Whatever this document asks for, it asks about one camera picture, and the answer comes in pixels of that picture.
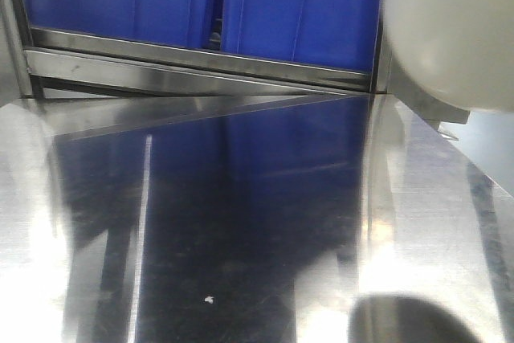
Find white plastic bin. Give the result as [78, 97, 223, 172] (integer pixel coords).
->
[382, 0, 513, 112]

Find blue crate middle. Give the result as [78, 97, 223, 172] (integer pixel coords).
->
[221, 0, 380, 72]

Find stainless steel shelf frame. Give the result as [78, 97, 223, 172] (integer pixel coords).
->
[1, 0, 470, 125]

